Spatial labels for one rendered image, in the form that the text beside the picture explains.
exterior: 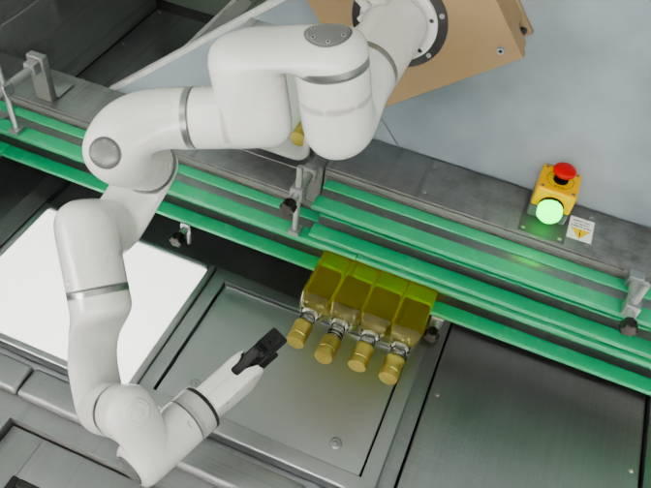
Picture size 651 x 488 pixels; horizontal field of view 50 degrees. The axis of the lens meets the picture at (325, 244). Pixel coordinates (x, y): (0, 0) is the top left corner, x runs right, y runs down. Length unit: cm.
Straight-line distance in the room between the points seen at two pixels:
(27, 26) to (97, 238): 99
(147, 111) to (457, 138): 63
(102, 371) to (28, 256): 55
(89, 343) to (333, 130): 46
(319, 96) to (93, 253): 37
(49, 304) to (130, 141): 62
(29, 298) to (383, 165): 75
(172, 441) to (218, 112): 46
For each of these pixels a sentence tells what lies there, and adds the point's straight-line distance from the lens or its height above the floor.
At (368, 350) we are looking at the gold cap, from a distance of 122.
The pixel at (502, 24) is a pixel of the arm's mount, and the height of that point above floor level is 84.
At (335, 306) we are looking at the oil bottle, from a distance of 125.
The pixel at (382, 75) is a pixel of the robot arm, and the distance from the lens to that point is 96.
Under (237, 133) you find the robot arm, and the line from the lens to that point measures 91.
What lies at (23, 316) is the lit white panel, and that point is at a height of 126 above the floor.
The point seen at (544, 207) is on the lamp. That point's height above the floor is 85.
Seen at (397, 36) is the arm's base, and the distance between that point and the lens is 103.
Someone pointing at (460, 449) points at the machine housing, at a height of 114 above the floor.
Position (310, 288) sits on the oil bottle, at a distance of 127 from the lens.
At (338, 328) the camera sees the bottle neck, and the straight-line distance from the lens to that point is 124.
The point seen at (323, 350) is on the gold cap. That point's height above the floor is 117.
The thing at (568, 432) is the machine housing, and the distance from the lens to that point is 145.
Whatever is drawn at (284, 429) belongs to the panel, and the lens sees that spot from 129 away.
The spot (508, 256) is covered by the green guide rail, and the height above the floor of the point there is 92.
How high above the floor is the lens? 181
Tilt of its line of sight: 40 degrees down
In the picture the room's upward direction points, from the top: 151 degrees counter-clockwise
